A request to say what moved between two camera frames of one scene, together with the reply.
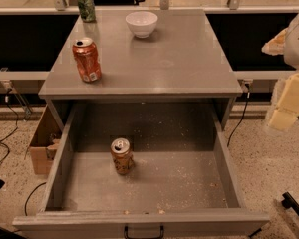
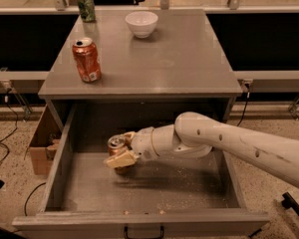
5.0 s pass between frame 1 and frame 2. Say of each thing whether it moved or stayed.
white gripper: moved
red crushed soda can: stayed
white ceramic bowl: stayed
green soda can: stayed
